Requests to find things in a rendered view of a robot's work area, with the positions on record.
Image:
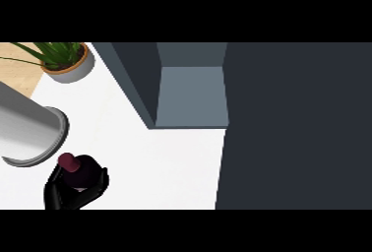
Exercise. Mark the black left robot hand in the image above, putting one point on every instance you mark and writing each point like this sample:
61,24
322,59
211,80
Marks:
56,195

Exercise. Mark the dark red wine bottle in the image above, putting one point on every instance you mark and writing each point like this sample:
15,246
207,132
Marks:
80,170

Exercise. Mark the grey open cabinet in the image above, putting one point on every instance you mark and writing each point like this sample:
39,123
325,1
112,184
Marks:
183,92

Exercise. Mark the dark grey cabinet door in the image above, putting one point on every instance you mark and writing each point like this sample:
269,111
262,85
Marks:
296,124

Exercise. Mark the grey cylindrical appliance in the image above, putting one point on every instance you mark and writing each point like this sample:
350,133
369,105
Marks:
27,131

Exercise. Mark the potted green plant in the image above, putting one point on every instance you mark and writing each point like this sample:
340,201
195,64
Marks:
65,60

